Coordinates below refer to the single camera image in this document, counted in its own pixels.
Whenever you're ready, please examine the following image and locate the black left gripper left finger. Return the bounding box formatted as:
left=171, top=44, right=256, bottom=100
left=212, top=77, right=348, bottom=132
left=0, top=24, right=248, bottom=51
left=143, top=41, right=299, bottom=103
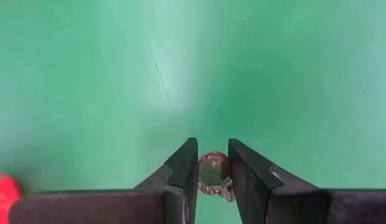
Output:
left=133, top=138, right=199, bottom=224

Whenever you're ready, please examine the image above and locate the green table mat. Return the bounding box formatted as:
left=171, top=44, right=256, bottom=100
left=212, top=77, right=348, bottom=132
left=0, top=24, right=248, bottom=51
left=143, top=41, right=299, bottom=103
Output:
left=0, top=0, right=386, bottom=224

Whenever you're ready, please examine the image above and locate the red plastic basket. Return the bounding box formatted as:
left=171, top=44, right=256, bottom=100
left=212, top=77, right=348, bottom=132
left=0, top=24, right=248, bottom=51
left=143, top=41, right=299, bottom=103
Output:
left=0, top=173, right=24, bottom=224

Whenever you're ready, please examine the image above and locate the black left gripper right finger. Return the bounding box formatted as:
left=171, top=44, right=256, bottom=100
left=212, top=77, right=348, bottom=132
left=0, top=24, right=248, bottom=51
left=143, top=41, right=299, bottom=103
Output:
left=228, top=139, right=331, bottom=224

